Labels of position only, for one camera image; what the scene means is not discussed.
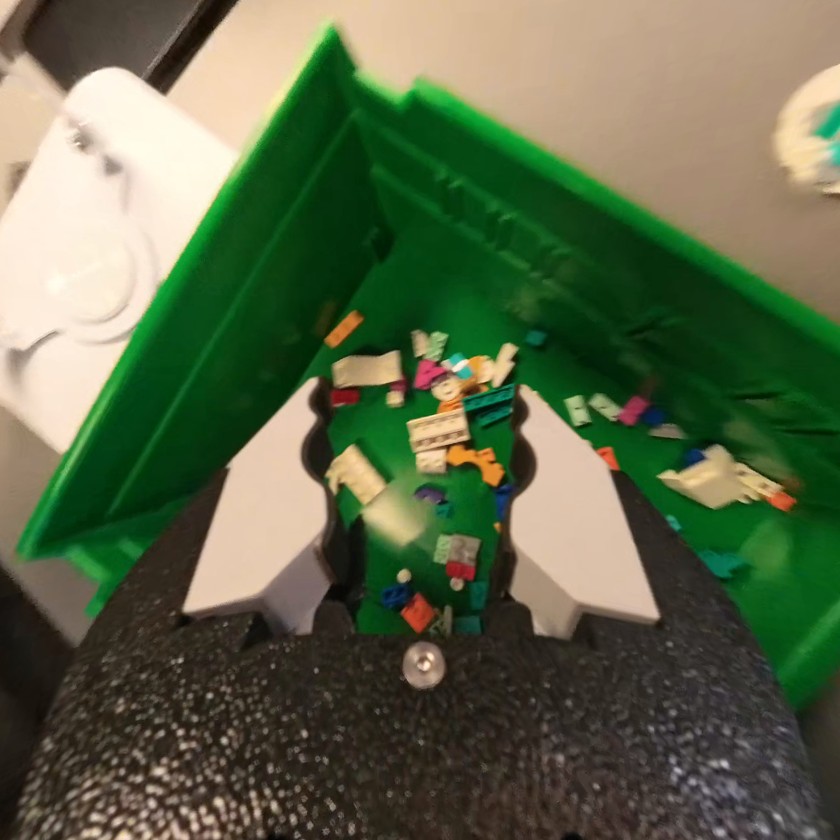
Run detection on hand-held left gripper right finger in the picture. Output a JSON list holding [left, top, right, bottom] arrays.
[[491, 384, 661, 642]]

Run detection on white plastic lid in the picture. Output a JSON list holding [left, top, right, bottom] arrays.
[[0, 66, 240, 454]]

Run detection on green plastic tray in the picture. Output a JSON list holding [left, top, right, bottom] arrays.
[[16, 23, 840, 713]]

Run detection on pile of lego pieces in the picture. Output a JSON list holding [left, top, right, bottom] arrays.
[[322, 308, 798, 637]]

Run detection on white and teal lego assembly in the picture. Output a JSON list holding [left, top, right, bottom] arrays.
[[773, 66, 840, 196]]

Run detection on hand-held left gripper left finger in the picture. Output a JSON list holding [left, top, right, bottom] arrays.
[[182, 376, 366, 636]]

